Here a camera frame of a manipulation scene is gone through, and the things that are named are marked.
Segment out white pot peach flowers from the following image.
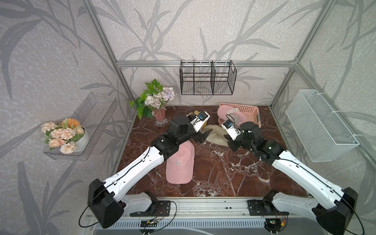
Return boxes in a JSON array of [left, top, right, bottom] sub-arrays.
[[40, 118, 90, 155]]

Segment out pink cap in basket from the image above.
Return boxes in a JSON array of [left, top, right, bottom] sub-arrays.
[[217, 105, 248, 126]]

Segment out green and lilac flower bouquet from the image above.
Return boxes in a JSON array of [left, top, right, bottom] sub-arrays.
[[129, 79, 176, 119]]

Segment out beige baseball cap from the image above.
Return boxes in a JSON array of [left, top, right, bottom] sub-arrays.
[[201, 125, 228, 147]]

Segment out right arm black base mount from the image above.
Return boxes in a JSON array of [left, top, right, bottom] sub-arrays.
[[247, 199, 289, 216]]

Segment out pink plastic basket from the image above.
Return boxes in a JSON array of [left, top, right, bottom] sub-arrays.
[[220, 103, 261, 127]]

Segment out clear acrylic wall shelf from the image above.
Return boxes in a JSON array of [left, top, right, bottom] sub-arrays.
[[43, 93, 118, 161]]

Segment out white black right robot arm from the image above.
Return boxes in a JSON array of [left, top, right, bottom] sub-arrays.
[[221, 120, 358, 235]]

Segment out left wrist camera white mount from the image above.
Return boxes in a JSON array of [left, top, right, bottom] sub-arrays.
[[191, 111, 211, 132]]

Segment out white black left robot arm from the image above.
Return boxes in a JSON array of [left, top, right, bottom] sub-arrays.
[[87, 111, 210, 229]]

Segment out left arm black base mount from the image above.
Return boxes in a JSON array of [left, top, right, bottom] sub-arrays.
[[130, 200, 171, 217]]

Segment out white mesh wall basket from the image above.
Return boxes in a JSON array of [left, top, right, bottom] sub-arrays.
[[286, 90, 359, 162]]

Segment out pink glass vase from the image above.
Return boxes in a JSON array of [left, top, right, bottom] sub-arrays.
[[153, 108, 168, 127]]

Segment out black wire wall basket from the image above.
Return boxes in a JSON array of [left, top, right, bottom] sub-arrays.
[[179, 61, 238, 96]]

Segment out pink baseball cap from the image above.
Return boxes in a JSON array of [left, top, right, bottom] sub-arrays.
[[166, 141, 195, 185]]

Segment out yellow white work gloves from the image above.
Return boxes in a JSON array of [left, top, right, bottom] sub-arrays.
[[187, 110, 207, 126]]

